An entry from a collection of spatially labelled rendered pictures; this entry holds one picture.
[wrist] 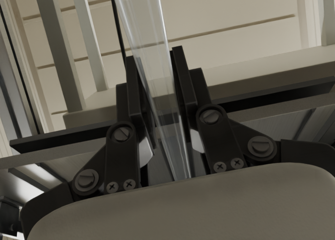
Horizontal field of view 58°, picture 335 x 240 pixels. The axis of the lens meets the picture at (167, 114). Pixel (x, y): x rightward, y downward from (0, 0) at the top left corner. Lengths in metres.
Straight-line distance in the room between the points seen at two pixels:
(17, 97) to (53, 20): 0.18
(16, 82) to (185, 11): 2.37
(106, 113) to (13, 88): 0.18
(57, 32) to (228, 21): 2.27
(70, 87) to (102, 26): 2.30
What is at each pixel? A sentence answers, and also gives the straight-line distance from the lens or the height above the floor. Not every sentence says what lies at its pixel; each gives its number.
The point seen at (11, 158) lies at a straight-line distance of 0.25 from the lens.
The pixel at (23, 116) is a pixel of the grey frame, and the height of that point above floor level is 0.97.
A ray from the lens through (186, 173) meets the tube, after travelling 0.24.
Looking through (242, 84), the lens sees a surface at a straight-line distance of 0.59.
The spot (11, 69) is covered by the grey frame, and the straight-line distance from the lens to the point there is 0.49.
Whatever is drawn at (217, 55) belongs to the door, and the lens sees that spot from 2.77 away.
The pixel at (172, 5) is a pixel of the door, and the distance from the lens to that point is 2.78.
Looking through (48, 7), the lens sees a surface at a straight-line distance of 0.61.
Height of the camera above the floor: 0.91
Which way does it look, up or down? 13 degrees up
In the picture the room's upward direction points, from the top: 168 degrees clockwise
